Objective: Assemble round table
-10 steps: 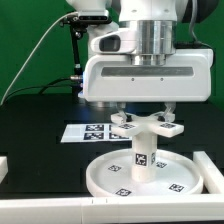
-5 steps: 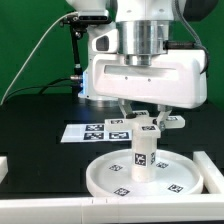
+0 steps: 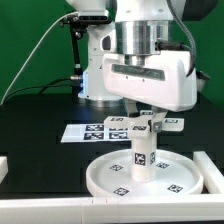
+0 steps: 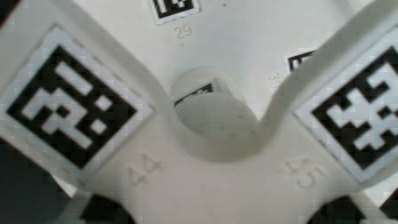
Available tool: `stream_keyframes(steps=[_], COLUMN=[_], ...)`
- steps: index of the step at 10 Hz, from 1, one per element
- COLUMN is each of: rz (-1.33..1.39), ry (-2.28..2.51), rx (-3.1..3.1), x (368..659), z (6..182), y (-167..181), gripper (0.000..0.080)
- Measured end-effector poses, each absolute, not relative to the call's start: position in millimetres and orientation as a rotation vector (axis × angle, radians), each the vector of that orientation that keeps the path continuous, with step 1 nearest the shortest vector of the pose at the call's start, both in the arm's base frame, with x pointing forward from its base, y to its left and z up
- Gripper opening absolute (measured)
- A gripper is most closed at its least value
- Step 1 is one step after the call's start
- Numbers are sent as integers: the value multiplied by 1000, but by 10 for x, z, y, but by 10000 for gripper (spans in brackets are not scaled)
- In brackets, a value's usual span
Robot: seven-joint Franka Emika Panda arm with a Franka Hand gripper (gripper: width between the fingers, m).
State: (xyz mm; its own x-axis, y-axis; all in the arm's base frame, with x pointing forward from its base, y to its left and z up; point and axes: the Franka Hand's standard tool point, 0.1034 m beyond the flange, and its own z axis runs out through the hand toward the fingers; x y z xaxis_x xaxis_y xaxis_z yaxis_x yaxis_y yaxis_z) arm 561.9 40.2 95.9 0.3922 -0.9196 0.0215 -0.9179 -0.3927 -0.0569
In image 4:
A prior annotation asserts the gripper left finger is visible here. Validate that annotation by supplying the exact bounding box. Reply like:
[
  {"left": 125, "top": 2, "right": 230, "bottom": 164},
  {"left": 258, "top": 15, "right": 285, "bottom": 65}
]
[{"left": 79, "top": 194, "right": 137, "bottom": 224}]

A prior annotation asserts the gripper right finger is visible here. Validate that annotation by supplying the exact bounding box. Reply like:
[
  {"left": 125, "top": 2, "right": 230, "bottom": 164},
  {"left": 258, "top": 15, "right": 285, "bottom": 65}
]
[{"left": 306, "top": 196, "right": 366, "bottom": 224}]

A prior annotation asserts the white cross-shaped table base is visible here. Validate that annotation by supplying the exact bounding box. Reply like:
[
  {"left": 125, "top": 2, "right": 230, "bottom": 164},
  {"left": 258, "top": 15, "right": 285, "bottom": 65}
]
[{"left": 0, "top": 0, "right": 398, "bottom": 224}]

